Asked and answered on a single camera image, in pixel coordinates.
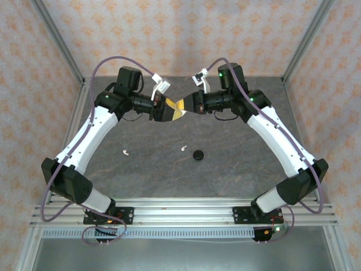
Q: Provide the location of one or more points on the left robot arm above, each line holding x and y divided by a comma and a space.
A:
90, 135

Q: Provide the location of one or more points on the white earbud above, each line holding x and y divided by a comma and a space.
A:
183, 148
125, 152

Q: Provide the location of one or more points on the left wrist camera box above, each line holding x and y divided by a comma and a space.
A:
161, 84

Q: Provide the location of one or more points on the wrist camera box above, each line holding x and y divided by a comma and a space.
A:
161, 84
200, 80

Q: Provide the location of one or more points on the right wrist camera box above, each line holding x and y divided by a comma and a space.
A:
200, 80

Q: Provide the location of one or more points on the aluminium table side rail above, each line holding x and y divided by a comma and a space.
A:
80, 96
290, 98

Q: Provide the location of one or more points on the aluminium frame post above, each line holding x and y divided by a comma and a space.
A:
59, 42
306, 42

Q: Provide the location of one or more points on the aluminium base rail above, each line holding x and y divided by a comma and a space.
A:
183, 214

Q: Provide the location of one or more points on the aluminium lower frame bar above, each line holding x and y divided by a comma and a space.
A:
335, 254
29, 248

